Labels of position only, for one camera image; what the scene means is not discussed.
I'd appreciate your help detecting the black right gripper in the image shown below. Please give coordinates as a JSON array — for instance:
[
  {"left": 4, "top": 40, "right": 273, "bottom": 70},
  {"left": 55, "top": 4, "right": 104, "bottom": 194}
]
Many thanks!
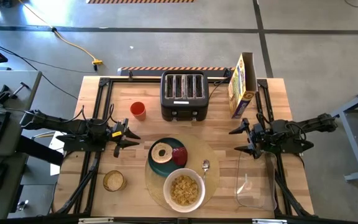
[{"left": 228, "top": 118, "right": 282, "bottom": 160}]

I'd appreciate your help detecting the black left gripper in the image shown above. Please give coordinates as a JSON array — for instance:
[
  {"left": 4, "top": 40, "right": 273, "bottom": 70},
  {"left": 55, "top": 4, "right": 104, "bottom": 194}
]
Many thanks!
[{"left": 106, "top": 118, "right": 142, "bottom": 158}]

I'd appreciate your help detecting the silver metal spoon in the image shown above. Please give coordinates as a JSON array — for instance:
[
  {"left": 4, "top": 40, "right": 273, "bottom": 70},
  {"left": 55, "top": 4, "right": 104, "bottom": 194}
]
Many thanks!
[{"left": 201, "top": 159, "right": 211, "bottom": 182}]

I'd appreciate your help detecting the yellow and blue cereal box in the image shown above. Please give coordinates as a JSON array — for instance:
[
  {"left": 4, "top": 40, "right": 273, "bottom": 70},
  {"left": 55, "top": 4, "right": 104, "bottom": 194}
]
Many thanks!
[{"left": 227, "top": 52, "right": 259, "bottom": 119}]

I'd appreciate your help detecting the orange plastic cup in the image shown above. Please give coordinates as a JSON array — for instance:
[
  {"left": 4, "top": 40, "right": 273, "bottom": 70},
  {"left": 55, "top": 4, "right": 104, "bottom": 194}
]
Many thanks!
[{"left": 130, "top": 101, "right": 147, "bottom": 121}]

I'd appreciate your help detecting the toasted bagel half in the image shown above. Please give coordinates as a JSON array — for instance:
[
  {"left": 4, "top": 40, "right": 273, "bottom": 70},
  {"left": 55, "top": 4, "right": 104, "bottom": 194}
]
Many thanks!
[{"left": 151, "top": 142, "right": 173, "bottom": 164}]

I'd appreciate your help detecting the round woven straw placemat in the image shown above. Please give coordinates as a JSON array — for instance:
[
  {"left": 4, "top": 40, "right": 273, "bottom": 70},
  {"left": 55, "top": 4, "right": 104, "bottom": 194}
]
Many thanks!
[{"left": 144, "top": 133, "right": 221, "bottom": 212}]

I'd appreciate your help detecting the dark teal plate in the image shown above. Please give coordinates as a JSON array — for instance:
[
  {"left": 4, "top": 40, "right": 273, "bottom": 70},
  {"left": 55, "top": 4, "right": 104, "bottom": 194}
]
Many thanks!
[{"left": 147, "top": 137, "right": 188, "bottom": 178}]

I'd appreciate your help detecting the red apple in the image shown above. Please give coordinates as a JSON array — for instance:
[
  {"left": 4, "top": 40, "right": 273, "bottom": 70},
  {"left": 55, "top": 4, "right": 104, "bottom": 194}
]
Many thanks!
[{"left": 172, "top": 146, "right": 188, "bottom": 167}]

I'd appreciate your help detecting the clear plastic container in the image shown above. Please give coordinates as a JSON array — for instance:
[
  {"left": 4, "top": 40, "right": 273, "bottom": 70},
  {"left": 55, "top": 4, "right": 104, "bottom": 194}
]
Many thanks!
[{"left": 234, "top": 151, "right": 278, "bottom": 212}]

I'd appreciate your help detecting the large white ceramic bowl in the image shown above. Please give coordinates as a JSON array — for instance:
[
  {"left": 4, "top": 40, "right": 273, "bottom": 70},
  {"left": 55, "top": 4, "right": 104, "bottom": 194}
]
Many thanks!
[{"left": 162, "top": 167, "right": 206, "bottom": 213}]

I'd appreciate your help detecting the black four-slot toaster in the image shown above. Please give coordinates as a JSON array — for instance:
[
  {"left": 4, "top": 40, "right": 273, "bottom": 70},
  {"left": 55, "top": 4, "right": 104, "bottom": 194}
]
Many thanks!
[{"left": 160, "top": 70, "right": 210, "bottom": 122}]

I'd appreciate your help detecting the golden corn flakes heap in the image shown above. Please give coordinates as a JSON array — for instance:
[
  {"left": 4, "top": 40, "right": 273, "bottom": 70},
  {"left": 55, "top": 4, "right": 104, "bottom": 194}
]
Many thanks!
[{"left": 170, "top": 175, "right": 200, "bottom": 206}]

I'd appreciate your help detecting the black mat with hazard stripes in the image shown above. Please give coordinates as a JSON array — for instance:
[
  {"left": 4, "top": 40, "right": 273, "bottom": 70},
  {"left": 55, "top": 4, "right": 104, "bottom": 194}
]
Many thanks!
[{"left": 117, "top": 66, "right": 237, "bottom": 78}]

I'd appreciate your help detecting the white paper sheet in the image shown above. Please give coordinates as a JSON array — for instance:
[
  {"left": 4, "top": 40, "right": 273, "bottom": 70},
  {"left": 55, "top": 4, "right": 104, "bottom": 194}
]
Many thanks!
[{"left": 48, "top": 130, "right": 70, "bottom": 177}]

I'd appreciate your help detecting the black flat bar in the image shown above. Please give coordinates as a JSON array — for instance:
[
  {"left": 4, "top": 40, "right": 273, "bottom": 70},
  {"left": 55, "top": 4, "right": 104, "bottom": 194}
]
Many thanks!
[{"left": 16, "top": 135, "right": 65, "bottom": 167}]

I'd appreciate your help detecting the grey metal table stand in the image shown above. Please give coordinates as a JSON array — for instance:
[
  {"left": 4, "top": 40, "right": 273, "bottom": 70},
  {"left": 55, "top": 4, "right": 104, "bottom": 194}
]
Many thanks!
[{"left": 323, "top": 81, "right": 358, "bottom": 183}]

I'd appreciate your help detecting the small silver metal clamp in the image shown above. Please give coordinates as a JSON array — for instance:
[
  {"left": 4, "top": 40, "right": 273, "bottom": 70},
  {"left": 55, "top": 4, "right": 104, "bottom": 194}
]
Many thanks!
[{"left": 16, "top": 199, "right": 30, "bottom": 212}]

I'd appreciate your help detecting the black bar clamp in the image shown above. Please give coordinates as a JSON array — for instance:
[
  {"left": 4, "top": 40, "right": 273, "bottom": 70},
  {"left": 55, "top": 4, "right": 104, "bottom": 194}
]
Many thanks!
[{"left": 0, "top": 81, "right": 30, "bottom": 105}]

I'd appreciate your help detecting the grey office desk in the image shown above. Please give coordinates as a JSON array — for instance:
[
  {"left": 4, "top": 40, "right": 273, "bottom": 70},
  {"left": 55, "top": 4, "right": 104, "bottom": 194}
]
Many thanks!
[{"left": 0, "top": 70, "right": 43, "bottom": 220}]

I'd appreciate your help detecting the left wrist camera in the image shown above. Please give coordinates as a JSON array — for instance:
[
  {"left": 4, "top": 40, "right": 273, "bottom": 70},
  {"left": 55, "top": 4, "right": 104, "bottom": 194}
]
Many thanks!
[{"left": 110, "top": 123, "right": 126, "bottom": 138}]

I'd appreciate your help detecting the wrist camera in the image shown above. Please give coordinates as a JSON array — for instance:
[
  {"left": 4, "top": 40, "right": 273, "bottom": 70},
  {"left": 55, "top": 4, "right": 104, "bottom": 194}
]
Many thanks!
[
  {"left": 110, "top": 123, "right": 126, "bottom": 138},
  {"left": 255, "top": 123, "right": 272, "bottom": 138}
]

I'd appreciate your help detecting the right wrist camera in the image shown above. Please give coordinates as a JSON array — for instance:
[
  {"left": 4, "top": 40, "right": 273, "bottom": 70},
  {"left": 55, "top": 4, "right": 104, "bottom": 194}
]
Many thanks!
[{"left": 255, "top": 123, "right": 272, "bottom": 138}]

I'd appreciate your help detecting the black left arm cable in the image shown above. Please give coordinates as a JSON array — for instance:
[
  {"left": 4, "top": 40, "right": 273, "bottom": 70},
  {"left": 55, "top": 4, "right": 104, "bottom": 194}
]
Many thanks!
[{"left": 72, "top": 104, "right": 115, "bottom": 126}]

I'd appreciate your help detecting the black aluminium table frame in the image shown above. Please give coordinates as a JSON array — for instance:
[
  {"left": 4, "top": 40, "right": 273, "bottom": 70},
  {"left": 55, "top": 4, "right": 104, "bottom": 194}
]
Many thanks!
[{"left": 53, "top": 76, "right": 316, "bottom": 224}]

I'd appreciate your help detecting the black toaster power cable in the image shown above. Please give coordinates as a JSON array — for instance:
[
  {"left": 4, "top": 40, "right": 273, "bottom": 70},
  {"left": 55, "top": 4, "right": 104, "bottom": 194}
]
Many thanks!
[{"left": 208, "top": 76, "right": 231, "bottom": 101}]

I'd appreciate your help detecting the silver metal bracket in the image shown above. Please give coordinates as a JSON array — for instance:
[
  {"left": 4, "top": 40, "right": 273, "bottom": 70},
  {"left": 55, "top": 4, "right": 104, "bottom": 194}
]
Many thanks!
[
  {"left": 78, "top": 217, "right": 114, "bottom": 224},
  {"left": 252, "top": 218, "right": 288, "bottom": 224}
]

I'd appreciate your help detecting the yellow extension cable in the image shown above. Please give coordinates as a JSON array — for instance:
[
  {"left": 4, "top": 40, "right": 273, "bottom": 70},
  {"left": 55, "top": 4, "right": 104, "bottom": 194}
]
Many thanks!
[{"left": 17, "top": 0, "right": 104, "bottom": 67}]

